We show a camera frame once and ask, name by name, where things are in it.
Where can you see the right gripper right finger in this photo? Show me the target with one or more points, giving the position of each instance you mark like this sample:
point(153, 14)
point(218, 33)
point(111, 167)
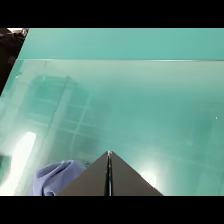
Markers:
point(128, 181)

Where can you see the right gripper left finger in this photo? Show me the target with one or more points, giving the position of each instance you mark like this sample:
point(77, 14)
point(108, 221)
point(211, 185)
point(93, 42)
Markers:
point(90, 180)

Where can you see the light blue garment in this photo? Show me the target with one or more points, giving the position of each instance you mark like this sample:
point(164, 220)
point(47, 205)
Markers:
point(55, 176)

